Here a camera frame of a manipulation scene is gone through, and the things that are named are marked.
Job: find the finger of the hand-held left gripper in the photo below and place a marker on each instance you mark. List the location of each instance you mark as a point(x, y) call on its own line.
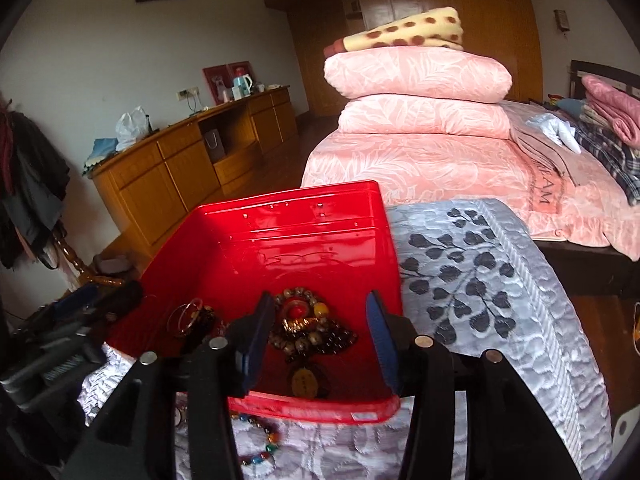
point(75, 300)
point(120, 297)

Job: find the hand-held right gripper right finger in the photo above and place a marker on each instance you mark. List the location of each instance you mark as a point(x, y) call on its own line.
point(385, 345)

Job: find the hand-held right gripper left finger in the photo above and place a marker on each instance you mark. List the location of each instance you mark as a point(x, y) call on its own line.
point(255, 345)

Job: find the thin silver bangle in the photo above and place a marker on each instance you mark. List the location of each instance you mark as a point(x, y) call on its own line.
point(175, 322)

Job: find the amber oval pendant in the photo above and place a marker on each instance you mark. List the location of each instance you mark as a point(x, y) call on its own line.
point(304, 385)

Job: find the red tin box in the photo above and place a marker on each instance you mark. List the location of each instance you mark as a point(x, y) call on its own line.
point(300, 240)

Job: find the grey slippers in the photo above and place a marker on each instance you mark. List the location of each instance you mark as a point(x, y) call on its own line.
point(112, 264)

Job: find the wooden sideboard desk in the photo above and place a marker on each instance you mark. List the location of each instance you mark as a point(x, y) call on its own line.
point(150, 185)

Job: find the hanging dark jackets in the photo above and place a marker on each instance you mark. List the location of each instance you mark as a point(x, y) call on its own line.
point(30, 190)

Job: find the grey leaf quilted blanket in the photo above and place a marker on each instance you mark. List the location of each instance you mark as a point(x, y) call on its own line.
point(500, 310)

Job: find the blue folded cloth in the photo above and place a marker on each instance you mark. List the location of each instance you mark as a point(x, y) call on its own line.
point(102, 152)

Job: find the white plastic bag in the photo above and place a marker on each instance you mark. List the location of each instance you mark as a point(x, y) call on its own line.
point(132, 127)

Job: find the grey paper gift bag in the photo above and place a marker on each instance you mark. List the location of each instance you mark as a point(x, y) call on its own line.
point(214, 145)

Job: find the pink leaf bedspread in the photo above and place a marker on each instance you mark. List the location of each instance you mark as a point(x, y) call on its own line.
point(425, 170)

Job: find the folded pink quilt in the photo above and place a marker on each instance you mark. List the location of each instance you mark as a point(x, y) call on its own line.
point(415, 72)
point(425, 115)

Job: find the beige lettered blanket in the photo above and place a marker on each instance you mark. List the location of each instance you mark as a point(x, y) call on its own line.
point(545, 170)

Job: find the teal white thermos kettle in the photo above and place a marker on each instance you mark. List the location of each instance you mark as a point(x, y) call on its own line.
point(242, 82)

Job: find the white crumpled cloth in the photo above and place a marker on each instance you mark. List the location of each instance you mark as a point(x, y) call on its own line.
point(555, 130)

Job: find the folded plaid clothes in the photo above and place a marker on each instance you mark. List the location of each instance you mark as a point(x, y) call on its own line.
point(610, 155)

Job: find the yellow brown spotted blanket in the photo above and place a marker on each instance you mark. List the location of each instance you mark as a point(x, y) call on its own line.
point(410, 32)

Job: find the pink folded garment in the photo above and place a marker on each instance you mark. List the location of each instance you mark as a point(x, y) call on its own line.
point(612, 105)

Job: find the brown wooden wardrobe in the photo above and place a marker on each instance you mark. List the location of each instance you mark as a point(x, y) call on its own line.
point(500, 20)

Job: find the wall power socket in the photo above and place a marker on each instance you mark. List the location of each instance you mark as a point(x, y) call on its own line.
point(187, 93)

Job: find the dark wooden bed frame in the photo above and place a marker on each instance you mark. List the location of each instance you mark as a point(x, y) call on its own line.
point(590, 270)

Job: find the red photo frame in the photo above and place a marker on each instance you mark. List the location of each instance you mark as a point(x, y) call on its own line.
point(242, 67)
point(215, 82)

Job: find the white metal bracket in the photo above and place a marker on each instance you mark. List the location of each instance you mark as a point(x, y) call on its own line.
point(627, 427)

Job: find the small dark wall fixture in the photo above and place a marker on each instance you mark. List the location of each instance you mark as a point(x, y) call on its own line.
point(561, 20)

